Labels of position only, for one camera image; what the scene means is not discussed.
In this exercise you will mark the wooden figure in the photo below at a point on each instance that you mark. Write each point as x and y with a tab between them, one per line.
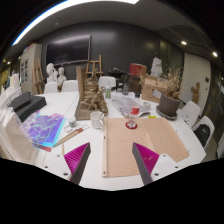
195	93

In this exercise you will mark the white plastic chair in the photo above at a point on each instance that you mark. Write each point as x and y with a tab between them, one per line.
190	111
69	86
210	125
51	87
106	81

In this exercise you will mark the dried plant in grey pot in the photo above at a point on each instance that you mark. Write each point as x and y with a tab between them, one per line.
168	105

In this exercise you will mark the iridescent purple sheet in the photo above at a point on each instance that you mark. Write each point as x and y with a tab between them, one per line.
45	128

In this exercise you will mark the folded newspaper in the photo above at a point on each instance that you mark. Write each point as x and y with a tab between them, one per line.
123	105

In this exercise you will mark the white cabinet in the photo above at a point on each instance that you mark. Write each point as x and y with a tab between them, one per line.
26	66

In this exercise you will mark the golden sculpture on wooden board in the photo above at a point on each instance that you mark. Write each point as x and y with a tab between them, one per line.
90	96

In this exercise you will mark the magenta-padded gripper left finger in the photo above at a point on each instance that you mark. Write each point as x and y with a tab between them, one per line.
75	161

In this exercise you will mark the brown cardboard box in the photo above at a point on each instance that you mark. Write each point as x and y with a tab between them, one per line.
150	90

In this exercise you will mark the small glass jar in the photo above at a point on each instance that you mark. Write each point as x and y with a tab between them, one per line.
146	106

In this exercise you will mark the round ceiling spotlight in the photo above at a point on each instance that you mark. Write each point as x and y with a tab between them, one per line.
184	42
215	54

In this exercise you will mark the translucent plastic sheet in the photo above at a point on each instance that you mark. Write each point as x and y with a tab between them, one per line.
15	140

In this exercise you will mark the yellow tag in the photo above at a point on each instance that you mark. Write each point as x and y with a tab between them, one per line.
152	117

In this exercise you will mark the red box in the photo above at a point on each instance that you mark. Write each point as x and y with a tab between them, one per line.
137	69

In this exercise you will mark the beige canvas table mat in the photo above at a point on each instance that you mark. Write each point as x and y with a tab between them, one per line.
126	150

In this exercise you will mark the white ceramic mug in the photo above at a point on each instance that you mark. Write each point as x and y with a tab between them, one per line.
96	120

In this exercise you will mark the flat round red coaster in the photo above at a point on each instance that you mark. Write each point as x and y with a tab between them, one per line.
128	127

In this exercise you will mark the white plaster bust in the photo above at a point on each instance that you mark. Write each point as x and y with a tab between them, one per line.
61	76
51	71

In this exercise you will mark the white spray bottle green label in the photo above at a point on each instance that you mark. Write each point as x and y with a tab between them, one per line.
108	91

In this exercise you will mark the grey plant saucer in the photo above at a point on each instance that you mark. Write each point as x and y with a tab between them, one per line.
163	115

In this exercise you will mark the black backpack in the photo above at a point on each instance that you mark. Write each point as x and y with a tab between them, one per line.
202	135

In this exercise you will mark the black foam blocks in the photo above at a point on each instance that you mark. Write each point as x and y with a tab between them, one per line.
28	105

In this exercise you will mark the wooden easel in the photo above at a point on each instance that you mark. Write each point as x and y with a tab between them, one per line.
38	76
95	65

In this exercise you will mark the black wall screen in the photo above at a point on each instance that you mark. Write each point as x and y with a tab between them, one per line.
68	50

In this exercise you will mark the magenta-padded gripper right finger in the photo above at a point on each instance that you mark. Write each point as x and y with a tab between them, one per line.
148	160

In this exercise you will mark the white plaster figure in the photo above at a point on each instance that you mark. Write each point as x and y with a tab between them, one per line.
156	66

